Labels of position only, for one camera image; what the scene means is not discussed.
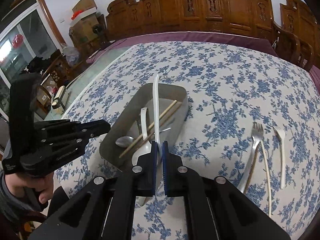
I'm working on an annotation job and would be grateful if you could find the left hand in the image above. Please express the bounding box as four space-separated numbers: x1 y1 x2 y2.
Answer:
4 172 54 204

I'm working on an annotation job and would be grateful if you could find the cardboard box stack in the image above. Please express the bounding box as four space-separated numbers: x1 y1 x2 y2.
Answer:
69 0 107 57

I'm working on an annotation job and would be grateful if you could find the smiley steel spoon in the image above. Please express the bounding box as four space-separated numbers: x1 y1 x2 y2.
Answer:
136 115 171 141

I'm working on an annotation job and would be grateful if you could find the carved wooden sofa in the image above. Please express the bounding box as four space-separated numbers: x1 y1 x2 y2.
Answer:
105 0 315 72

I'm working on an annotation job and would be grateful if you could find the wooden chair at left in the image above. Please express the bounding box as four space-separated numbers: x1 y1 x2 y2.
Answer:
33 50 85 114

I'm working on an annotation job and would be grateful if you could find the purple sofa cushion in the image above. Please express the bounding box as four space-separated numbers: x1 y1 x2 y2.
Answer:
86 31 279 65

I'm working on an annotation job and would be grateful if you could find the grey metal tray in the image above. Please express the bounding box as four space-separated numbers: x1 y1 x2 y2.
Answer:
99 83 188 170

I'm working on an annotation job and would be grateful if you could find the cream white chopstick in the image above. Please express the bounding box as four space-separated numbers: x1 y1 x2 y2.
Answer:
260 140 272 218

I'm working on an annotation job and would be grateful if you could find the carved wooden armchair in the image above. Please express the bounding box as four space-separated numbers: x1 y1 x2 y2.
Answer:
280 0 319 70

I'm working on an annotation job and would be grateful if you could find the glass door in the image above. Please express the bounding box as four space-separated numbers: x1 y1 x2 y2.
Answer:
1 0 64 121

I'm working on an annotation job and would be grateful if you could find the white plastic fork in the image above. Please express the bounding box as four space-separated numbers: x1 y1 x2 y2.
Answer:
273 126 286 189

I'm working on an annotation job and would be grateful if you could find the steel fork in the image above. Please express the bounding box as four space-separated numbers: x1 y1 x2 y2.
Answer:
238 122 264 193

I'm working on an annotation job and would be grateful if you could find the light bamboo chopstick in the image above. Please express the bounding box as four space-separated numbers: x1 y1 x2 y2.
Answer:
119 100 177 158

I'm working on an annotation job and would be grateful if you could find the blue floral tablecloth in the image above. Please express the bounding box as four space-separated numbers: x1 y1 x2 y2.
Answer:
64 42 319 239

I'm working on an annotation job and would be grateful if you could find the purple armchair cushion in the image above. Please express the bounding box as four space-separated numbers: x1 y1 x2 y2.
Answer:
309 65 320 93

